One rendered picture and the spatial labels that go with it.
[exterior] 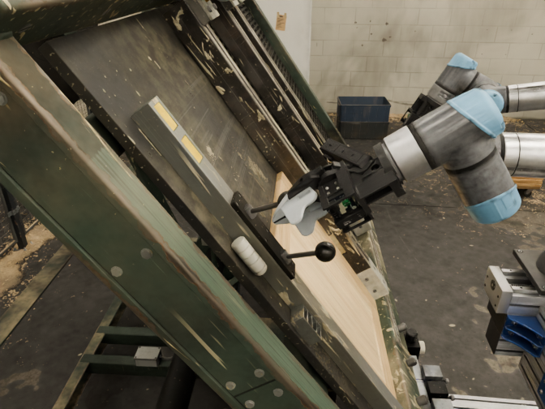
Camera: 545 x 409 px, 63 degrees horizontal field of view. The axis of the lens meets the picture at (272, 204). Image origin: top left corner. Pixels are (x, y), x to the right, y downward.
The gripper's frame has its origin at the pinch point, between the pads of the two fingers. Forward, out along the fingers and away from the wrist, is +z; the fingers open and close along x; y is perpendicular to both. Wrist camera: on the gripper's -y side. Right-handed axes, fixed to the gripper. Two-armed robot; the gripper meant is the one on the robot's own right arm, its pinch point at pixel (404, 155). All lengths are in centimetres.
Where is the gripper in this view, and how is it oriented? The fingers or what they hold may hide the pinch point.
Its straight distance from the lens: 158.5
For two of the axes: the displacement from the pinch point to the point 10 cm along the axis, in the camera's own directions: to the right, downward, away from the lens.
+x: -1.1, 4.7, -8.8
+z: -4.6, 7.6, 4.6
